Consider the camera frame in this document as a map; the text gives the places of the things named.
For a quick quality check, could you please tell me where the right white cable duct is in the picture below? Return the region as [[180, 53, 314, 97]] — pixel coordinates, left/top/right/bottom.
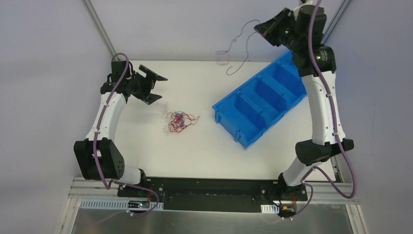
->
[[261, 204, 280, 214]]

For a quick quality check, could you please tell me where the blue compartment bin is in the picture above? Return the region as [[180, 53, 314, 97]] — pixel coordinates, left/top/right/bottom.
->
[[212, 52, 307, 149]]

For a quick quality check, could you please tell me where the left white cable duct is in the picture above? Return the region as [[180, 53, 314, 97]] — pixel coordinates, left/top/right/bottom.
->
[[80, 199, 164, 211]]

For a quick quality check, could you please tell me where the red blue wire bundle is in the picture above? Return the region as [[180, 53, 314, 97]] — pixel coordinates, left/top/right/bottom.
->
[[160, 108, 201, 136]]

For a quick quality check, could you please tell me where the dark purple wire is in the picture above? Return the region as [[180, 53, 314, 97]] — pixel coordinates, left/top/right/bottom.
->
[[215, 19, 262, 76]]

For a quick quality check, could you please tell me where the aluminium frame rail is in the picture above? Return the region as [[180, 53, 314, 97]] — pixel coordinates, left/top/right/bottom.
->
[[68, 177, 118, 199]]

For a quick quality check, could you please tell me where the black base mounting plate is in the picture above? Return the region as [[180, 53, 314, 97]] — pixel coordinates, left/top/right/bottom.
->
[[117, 177, 307, 213]]

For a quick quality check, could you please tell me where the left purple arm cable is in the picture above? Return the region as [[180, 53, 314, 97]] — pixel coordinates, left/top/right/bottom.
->
[[93, 53, 160, 217]]

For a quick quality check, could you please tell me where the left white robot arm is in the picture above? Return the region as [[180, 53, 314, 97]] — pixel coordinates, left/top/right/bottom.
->
[[74, 60, 167, 197]]

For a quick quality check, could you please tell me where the white cable duct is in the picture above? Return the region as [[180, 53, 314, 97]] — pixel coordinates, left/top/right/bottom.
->
[[261, 204, 280, 214], [80, 199, 164, 211]]

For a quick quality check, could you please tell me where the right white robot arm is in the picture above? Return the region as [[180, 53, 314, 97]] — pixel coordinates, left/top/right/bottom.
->
[[254, 0, 354, 200]]

